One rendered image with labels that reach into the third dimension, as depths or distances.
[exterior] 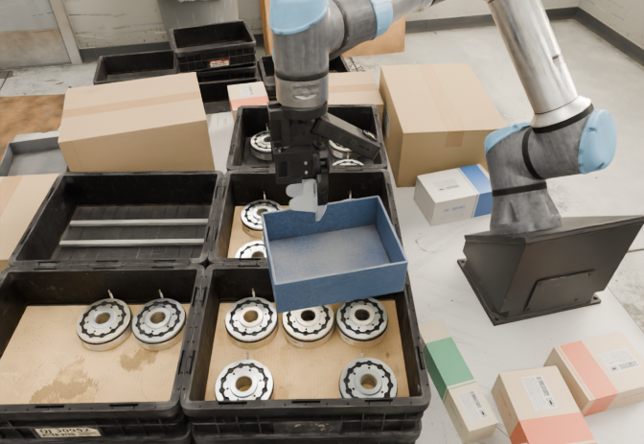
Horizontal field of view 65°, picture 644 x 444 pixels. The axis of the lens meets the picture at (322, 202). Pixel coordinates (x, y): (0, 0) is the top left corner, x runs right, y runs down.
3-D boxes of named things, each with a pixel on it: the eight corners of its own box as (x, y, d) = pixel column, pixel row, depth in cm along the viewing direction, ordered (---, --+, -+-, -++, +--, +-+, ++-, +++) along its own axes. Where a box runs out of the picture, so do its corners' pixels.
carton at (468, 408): (412, 339, 114) (416, 324, 110) (437, 334, 115) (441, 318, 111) (463, 445, 97) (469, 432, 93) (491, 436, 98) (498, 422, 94)
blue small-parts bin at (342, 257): (376, 223, 90) (379, 195, 85) (403, 291, 79) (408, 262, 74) (264, 242, 87) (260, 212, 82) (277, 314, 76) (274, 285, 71)
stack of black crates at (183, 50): (257, 94, 304) (250, 18, 273) (264, 125, 279) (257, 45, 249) (185, 102, 297) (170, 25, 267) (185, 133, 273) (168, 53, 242)
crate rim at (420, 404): (404, 268, 103) (406, 260, 101) (431, 411, 81) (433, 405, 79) (208, 270, 102) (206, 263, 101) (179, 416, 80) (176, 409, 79)
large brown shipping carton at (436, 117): (376, 116, 183) (380, 65, 170) (457, 113, 185) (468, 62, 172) (396, 187, 154) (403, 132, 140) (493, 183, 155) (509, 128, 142)
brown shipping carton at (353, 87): (368, 110, 186) (371, 71, 175) (379, 145, 170) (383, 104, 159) (287, 115, 184) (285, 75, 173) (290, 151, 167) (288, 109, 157)
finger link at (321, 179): (312, 195, 82) (310, 148, 77) (323, 194, 82) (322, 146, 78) (317, 211, 78) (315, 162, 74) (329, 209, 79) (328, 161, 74)
